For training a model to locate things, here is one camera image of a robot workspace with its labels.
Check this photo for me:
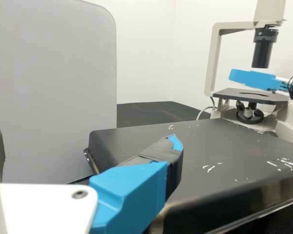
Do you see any white box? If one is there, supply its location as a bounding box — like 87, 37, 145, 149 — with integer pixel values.
0, 0, 118, 185

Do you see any white cable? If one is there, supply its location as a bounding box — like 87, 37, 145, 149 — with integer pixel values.
196, 97, 218, 120

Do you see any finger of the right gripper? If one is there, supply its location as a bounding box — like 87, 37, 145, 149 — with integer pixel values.
229, 68, 288, 95

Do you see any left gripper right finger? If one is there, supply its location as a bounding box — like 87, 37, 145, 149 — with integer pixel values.
88, 134, 185, 234

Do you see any black tray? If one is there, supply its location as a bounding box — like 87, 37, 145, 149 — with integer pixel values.
84, 118, 293, 227

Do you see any cream microscope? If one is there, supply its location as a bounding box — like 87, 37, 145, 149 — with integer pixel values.
204, 0, 293, 147

